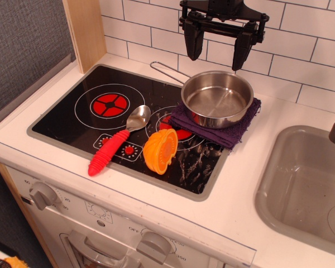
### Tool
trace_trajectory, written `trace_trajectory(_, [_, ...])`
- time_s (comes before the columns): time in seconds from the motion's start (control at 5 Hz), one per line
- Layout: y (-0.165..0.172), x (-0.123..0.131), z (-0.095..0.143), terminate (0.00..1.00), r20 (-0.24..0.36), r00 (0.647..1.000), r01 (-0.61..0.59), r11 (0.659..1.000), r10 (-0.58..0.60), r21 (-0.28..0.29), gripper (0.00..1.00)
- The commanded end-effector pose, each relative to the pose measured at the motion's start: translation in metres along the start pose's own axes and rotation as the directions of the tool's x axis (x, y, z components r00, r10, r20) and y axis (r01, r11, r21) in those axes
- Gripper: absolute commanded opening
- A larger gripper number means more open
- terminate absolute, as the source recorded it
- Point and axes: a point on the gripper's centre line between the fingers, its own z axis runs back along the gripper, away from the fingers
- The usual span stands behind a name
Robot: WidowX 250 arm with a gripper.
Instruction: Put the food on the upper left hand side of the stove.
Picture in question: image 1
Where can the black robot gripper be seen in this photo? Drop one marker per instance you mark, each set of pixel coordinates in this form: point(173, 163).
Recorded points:
point(228, 18)

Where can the orange toy fruit half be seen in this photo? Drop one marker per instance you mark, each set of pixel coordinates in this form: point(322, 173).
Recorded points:
point(160, 149)

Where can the stainless steel pot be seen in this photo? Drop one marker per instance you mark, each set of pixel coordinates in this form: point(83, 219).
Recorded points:
point(215, 98)

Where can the purple folded cloth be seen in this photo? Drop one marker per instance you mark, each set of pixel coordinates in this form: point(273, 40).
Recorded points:
point(227, 137)

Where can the grey toy sink basin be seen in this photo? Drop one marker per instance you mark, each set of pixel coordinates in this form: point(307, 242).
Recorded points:
point(296, 196)

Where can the grey oven knob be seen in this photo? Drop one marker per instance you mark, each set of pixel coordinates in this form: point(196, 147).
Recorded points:
point(154, 246)

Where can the grey timer knob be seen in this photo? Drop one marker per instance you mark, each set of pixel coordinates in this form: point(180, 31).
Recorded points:
point(42, 195)

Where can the orange fuzzy object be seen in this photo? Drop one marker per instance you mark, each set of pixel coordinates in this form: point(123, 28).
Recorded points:
point(15, 262)

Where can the red handled metal spoon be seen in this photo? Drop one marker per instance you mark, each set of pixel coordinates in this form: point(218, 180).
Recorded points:
point(137, 120)

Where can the wooden side post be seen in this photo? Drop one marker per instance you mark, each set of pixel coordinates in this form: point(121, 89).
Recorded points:
point(87, 33)

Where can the grey oven door handle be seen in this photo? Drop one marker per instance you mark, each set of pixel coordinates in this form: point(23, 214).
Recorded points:
point(87, 255)

